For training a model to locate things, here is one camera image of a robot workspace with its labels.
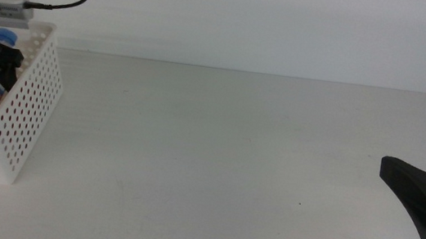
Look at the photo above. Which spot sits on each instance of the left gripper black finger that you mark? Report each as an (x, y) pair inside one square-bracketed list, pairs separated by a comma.
[(8, 61)]

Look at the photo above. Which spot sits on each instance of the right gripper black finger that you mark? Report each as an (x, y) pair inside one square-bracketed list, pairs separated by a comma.
[(422, 192)]

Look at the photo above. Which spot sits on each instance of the white perforated plastic basket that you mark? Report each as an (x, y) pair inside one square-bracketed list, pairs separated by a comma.
[(32, 112)]

